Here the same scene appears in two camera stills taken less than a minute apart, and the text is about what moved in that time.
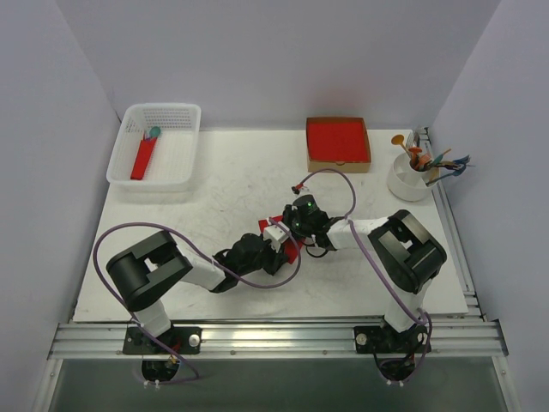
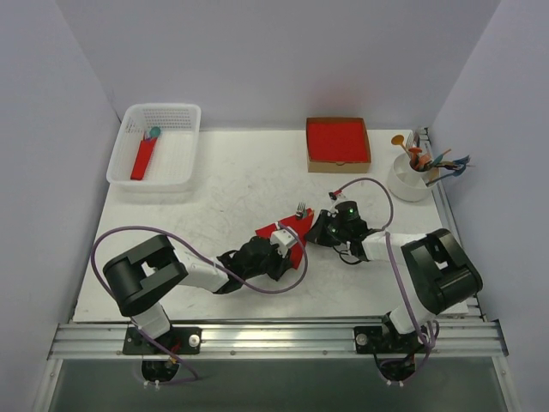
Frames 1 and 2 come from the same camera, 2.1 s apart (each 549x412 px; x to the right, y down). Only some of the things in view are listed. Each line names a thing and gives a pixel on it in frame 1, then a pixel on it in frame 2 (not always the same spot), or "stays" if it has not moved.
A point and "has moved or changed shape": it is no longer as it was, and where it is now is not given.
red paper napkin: (290, 245) has moved or changed shape
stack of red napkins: (335, 142) stays
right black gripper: (291, 219) → (325, 227)
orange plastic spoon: (398, 139) stays
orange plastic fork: (419, 160) stays
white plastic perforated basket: (174, 163) stays
